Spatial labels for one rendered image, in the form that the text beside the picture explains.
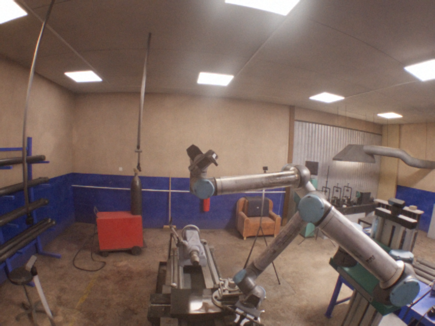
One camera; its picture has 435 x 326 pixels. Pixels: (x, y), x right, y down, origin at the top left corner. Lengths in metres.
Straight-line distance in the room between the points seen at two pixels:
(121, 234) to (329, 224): 3.73
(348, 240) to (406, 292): 0.39
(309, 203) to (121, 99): 5.15
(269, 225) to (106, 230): 3.56
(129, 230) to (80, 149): 2.67
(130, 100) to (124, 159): 1.47
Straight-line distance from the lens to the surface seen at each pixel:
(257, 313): 1.12
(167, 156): 5.28
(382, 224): 1.56
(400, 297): 1.09
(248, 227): 5.07
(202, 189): 0.96
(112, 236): 4.21
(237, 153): 5.47
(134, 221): 4.15
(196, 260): 1.97
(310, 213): 0.92
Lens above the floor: 2.10
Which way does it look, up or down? 4 degrees down
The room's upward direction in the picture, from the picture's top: 3 degrees clockwise
